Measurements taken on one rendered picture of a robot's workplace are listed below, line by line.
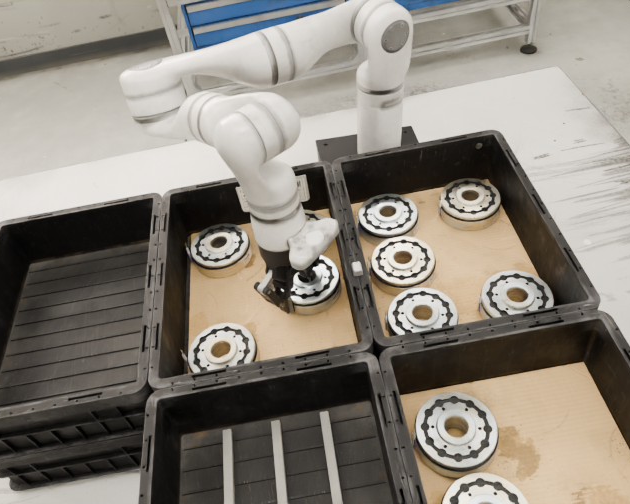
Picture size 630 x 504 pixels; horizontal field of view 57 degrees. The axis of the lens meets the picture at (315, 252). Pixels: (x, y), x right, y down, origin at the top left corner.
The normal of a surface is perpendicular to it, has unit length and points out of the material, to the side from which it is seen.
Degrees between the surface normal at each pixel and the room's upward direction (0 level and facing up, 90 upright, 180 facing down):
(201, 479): 0
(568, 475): 0
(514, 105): 0
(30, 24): 90
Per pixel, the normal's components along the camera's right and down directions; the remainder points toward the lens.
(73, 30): 0.16, 0.71
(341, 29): 0.73, 0.48
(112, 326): -0.13, -0.67
